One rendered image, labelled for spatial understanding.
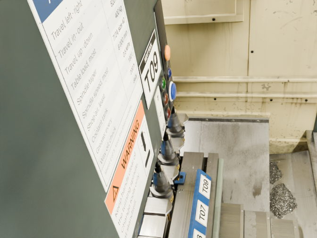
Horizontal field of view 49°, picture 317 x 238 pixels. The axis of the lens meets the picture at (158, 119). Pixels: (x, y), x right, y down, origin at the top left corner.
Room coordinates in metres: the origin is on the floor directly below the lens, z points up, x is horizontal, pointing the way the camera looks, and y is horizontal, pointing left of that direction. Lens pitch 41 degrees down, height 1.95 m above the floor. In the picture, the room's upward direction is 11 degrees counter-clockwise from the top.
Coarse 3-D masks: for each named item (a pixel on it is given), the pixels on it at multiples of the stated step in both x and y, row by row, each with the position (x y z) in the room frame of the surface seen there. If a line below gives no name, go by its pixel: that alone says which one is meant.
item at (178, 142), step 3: (171, 138) 0.74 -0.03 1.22; (174, 138) 0.74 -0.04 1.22; (177, 138) 0.74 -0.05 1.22; (180, 138) 0.73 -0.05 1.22; (174, 141) 0.73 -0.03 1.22; (177, 141) 0.72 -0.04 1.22; (180, 141) 0.72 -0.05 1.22; (183, 141) 0.72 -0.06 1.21; (174, 144) 0.71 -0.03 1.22; (177, 144) 0.71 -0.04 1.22; (180, 144) 0.71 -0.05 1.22; (183, 144) 0.71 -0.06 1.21; (177, 147) 0.70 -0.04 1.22; (180, 147) 0.70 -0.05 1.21
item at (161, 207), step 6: (150, 198) 0.54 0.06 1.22; (156, 198) 0.54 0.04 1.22; (162, 198) 0.53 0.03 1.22; (168, 198) 0.53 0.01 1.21; (150, 204) 0.52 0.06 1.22; (156, 204) 0.52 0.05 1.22; (162, 204) 0.51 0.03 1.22; (168, 204) 0.51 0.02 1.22; (144, 210) 0.51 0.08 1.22; (150, 210) 0.50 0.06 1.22; (156, 210) 0.50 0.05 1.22; (162, 210) 0.50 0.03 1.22; (168, 210) 0.50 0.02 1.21
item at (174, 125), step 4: (176, 112) 0.77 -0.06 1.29; (172, 116) 0.76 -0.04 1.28; (176, 116) 0.77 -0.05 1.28; (172, 120) 0.76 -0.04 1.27; (176, 120) 0.76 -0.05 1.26; (168, 124) 0.77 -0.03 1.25; (172, 124) 0.76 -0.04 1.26; (176, 124) 0.76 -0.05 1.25; (180, 124) 0.77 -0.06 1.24; (168, 128) 0.77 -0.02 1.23; (172, 128) 0.76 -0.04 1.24; (176, 128) 0.76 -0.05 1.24; (180, 128) 0.76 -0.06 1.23; (172, 132) 0.76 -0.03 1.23
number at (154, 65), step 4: (156, 48) 0.45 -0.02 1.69; (152, 52) 0.43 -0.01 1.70; (156, 52) 0.45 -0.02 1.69; (152, 56) 0.43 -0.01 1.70; (156, 56) 0.44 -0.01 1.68; (152, 60) 0.42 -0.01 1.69; (156, 60) 0.44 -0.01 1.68; (148, 64) 0.40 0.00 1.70; (152, 64) 0.42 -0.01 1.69; (156, 64) 0.44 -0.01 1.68; (152, 68) 0.42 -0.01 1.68; (156, 68) 0.43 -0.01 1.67; (152, 72) 0.41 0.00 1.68; (156, 72) 0.43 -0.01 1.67; (152, 76) 0.41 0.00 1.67; (156, 76) 0.43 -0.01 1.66; (152, 80) 0.41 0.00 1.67; (152, 84) 0.40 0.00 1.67
